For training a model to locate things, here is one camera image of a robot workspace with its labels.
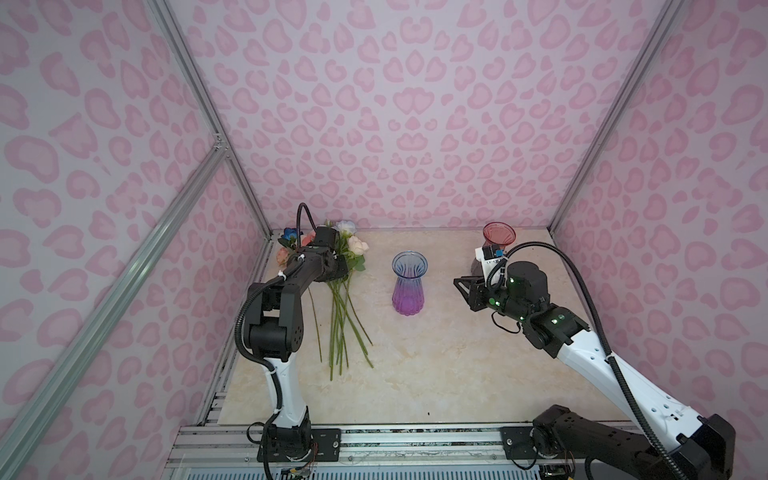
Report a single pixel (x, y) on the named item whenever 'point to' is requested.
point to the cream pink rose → (357, 246)
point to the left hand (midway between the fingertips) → (342, 266)
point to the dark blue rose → (290, 234)
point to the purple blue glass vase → (409, 267)
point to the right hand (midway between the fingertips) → (459, 278)
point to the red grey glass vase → (494, 233)
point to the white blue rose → (346, 225)
